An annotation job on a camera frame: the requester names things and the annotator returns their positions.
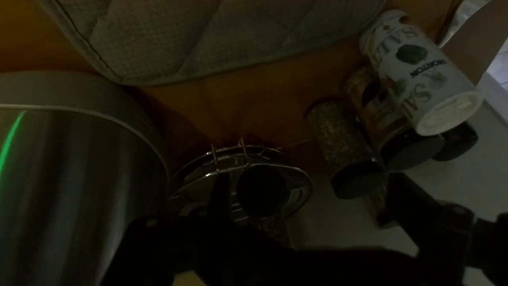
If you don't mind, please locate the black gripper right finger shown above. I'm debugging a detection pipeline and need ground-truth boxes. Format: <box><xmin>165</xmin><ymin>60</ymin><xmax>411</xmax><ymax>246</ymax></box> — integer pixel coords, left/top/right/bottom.
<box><xmin>387</xmin><ymin>172</ymin><xmax>475</xmax><ymax>271</ymax></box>

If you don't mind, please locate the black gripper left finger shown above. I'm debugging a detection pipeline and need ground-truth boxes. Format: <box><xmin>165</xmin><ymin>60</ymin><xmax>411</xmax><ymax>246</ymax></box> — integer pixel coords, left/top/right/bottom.
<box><xmin>208</xmin><ymin>171</ymin><xmax>232</xmax><ymax>220</ymax></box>

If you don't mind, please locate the green herb spice bottle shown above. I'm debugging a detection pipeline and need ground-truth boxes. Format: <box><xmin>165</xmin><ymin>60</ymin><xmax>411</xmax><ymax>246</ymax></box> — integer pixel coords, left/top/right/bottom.
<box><xmin>305</xmin><ymin>98</ymin><xmax>387</xmax><ymax>201</ymax></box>

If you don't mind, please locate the stainless steel toaster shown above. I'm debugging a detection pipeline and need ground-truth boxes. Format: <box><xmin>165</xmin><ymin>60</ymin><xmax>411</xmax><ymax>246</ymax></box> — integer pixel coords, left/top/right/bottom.
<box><xmin>0</xmin><ymin>69</ymin><xmax>171</xmax><ymax>286</ymax></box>

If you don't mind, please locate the grey quilted pot holder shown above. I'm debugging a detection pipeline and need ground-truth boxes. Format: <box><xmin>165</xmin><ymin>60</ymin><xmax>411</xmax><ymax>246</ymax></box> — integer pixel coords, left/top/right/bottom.
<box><xmin>37</xmin><ymin>0</ymin><xmax>387</xmax><ymax>87</ymax></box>

